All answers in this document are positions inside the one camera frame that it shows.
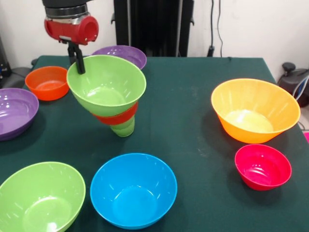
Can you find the dark green table cloth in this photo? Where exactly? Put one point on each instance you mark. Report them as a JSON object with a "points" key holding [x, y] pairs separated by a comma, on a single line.
{"points": [[181, 135]]}

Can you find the small green bowl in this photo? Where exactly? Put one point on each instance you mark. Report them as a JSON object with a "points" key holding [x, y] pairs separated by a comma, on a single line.
{"points": [[106, 82]]}

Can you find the pink bowl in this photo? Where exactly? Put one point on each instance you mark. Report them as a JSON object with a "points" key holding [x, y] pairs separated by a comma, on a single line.
{"points": [[263, 169]]}

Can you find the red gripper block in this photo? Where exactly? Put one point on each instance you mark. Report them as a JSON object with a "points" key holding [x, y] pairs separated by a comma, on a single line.
{"points": [[72, 30]]}

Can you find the red-orange bowl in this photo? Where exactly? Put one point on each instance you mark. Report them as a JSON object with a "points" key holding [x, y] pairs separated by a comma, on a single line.
{"points": [[46, 84], [125, 117]]}

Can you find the green cup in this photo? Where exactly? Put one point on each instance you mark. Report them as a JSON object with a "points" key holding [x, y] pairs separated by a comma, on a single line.
{"points": [[124, 129]]}

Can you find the large orange bowl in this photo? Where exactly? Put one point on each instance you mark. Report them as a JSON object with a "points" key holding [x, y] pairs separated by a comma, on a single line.
{"points": [[253, 113]]}

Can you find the black grey base foot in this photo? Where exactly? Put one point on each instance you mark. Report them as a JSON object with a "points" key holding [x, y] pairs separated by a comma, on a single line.
{"points": [[14, 77], [292, 82]]}

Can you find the black pedestal column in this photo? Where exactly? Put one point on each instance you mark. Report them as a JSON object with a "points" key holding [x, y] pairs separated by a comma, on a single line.
{"points": [[154, 21]]}

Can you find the blue bowl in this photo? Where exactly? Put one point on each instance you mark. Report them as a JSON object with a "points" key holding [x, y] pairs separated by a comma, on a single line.
{"points": [[134, 193]]}

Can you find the large green bowl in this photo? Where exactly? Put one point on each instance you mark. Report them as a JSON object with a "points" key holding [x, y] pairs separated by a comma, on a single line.
{"points": [[41, 198]]}

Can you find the purple bowl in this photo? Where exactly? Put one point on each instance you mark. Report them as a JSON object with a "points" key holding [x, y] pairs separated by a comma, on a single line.
{"points": [[14, 113], [130, 54]]}

